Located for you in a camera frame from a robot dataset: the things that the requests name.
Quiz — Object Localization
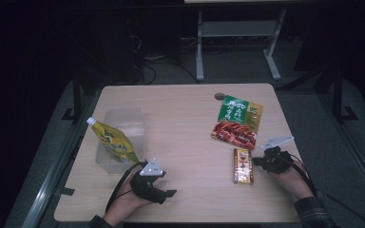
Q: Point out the person's right hand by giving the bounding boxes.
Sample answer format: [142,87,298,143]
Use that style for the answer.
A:
[272,160,315,200]

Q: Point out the thin black floor cable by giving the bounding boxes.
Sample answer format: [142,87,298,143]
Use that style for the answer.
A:
[324,193,365,228]

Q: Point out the person's left hand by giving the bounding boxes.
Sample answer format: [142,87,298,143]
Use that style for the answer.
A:
[103,174,153,227]

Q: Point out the yellow spout pouch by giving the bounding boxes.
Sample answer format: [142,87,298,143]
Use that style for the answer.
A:
[86,117,141,164]

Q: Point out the clear plastic container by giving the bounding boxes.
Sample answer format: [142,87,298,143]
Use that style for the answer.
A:
[94,107,148,175]

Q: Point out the green and red snack packet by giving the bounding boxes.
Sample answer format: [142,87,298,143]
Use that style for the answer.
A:
[211,94,264,151]

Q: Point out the hand-held gripper black cable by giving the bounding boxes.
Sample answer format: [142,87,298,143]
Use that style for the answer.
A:
[105,161,150,213]
[289,154,318,198]

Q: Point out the black metal stand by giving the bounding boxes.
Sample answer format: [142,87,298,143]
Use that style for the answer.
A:
[331,65,359,124]
[62,69,84,124]

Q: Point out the left hand-held gripper black cable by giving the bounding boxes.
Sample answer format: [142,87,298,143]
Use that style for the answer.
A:
[105,161,150,213]

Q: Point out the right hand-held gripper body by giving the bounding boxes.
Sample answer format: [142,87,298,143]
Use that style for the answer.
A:
[260,136,296,175]

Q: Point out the white metal desk frame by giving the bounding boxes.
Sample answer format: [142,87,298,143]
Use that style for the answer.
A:
[195,9,288,82]

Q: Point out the black floor cables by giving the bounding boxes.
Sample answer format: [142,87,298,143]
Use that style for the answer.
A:
[129,34,201,86]

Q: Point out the small gold red snack packet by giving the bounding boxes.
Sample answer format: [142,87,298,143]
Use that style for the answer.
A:
[233,147,255,186]

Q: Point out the right hand-held gripper black cable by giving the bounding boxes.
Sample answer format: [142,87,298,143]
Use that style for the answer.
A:
[289,154,318,198]

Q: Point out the dark table edge bracket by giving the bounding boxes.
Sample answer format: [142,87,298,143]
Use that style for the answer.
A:
[56,187,76,197]

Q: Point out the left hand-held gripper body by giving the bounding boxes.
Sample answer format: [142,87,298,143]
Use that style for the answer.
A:
[129,157,167,205]

